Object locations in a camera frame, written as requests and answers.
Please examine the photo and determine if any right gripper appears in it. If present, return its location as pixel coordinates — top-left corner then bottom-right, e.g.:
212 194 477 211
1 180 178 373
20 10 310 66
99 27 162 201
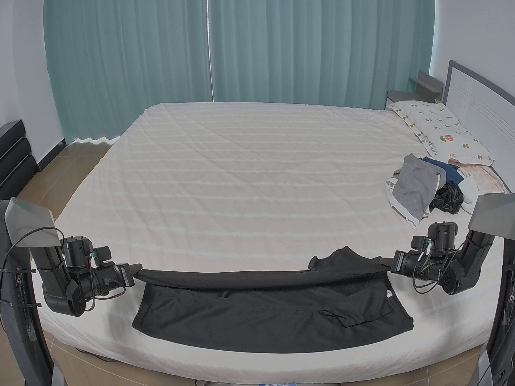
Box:
391 250 416 276

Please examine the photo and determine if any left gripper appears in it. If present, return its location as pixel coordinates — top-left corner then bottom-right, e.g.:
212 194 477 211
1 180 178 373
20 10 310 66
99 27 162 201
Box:
94 263 137 289

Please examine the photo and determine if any black T-shirt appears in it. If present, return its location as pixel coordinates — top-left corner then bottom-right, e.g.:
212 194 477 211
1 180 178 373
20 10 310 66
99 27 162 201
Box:
132 246 415 354

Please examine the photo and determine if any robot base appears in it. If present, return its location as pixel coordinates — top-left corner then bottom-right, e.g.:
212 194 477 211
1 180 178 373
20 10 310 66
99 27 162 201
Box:
205 380 300 386

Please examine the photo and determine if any bed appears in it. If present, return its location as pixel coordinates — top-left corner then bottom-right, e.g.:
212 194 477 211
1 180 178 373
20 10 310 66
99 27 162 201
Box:
30 60 515 381

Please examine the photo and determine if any grey garment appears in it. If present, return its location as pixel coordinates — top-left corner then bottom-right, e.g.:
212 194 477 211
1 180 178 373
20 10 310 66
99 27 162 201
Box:
385 153 445 229

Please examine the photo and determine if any black shiny garment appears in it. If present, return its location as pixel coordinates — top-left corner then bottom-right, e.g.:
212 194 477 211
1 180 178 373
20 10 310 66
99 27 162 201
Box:
428 183 464 215

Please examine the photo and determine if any white garment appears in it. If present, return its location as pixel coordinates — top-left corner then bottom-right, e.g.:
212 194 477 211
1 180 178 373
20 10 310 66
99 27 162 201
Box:
459 175 481 214

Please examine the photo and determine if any dark blue garment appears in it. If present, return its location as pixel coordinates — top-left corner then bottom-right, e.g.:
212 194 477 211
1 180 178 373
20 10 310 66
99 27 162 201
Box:
420 157 463 184

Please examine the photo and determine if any white printed pillow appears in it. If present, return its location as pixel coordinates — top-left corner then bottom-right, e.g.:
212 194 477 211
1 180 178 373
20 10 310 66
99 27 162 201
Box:
388 100 496 166

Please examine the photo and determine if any black chest of drawers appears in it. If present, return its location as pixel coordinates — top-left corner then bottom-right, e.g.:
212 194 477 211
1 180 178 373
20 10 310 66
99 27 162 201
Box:
0 119 40 202

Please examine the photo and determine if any grey bedside table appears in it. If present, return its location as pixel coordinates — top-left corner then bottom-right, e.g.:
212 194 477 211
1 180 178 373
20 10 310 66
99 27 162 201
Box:
386 70 444 104

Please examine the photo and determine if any blue-green curtain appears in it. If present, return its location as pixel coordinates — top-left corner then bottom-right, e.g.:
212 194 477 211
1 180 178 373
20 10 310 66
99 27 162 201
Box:
206 0 437 109
43 0 214 144

